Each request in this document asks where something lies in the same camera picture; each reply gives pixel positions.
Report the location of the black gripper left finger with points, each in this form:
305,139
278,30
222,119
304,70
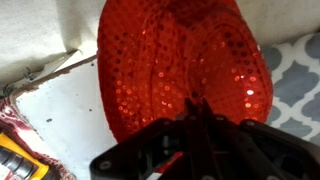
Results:
182,143

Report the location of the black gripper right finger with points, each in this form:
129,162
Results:
255,151

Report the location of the small white wooden chair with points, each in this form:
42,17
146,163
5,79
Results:
65,110

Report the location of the grey white patterned pillow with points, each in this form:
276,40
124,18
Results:
295,70

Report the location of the red white patterned cloth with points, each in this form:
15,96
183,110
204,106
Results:
20,131

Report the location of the cream sofa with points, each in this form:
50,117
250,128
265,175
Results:
35,32

